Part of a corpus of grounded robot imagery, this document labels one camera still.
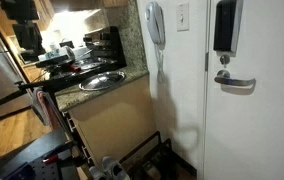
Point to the black stovetop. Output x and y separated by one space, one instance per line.
68 71

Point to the wooden wall cabinet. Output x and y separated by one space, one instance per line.
115 2
47 10

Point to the pink hanging towel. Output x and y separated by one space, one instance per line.
43 106

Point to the black electronic door lock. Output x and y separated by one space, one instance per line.
225 26

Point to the black camera stand pole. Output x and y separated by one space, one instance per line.
2 101

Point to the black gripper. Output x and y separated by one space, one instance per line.
27 35

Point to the black pegboard table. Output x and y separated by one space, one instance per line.
32 156

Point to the silver key cylinder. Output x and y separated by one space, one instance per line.
224 59

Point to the white light switch plate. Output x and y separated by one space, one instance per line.
182 16

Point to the stainless steel sink bowl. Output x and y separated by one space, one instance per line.
102 81

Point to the silver kettle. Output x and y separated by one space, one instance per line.
67 52

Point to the white phone receiver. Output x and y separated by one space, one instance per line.
155 23

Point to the black shoe rack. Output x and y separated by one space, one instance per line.
155 160

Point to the grey sneaker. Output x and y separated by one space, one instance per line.
97 174
115 168

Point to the white door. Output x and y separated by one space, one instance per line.
255 133

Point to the beige counter cabinet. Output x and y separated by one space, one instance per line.
115 120

